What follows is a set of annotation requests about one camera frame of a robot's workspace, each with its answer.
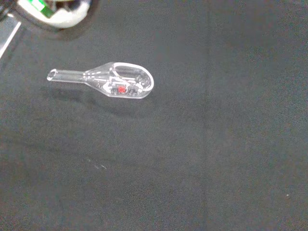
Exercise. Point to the clear glass weighing funnel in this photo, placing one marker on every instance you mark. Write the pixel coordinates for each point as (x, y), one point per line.
(113, 80)

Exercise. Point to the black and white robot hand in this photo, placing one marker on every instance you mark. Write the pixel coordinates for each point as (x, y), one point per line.
(62, 16)

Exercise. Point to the black bench cloth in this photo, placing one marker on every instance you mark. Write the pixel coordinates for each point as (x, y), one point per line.
(183, 149)

